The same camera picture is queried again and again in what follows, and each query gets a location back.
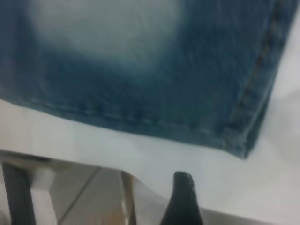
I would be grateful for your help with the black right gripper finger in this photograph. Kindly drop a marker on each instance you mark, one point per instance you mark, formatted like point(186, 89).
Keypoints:
point(182, 206)

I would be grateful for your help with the metallic table leg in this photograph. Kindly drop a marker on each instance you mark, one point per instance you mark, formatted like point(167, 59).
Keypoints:
point(129, 204)

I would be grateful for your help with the white table leg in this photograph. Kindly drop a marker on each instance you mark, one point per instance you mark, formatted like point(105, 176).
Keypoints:
point(43, 199)

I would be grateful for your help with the blue denim jeans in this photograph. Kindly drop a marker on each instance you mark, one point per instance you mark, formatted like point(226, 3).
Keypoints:
point(164, 82)

